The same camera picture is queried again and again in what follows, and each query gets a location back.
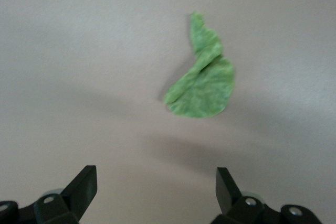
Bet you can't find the green lettuce leaf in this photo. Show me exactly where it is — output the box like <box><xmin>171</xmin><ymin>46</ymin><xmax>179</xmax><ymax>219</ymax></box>
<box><xmin>163</xmin><ymin>11</ymin><xmax>236</xmax><ymax>119</ymax></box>

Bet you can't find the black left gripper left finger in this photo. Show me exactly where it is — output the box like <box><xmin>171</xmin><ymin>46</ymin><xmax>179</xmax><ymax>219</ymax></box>
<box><xmin>0</xmin><ymin>165</ymin><xmax>98</xmax><ymax>224</ymax></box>

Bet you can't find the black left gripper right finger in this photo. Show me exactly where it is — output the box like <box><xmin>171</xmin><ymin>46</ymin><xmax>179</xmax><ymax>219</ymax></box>
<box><xmin>211</xmin><ymin>167</ymin><xmax>322</xmax><ymax>224</ymax></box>

